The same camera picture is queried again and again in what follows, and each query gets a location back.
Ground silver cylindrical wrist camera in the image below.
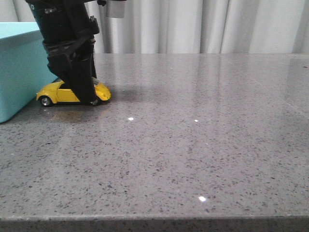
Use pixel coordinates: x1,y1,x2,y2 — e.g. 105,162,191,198
97,0,126,18

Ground white pleated curtain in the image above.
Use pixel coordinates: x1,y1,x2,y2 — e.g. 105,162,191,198
0,0,309,55

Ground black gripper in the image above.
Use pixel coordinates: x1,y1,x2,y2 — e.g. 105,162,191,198
42,18,100,105

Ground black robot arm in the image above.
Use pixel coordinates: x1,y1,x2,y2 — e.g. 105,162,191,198
27,0,99,105

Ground yellow toy beetle car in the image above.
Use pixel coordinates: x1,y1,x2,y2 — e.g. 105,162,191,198
36,77,111,107

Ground light blue plastic box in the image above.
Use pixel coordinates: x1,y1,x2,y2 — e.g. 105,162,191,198
0,22,57,122

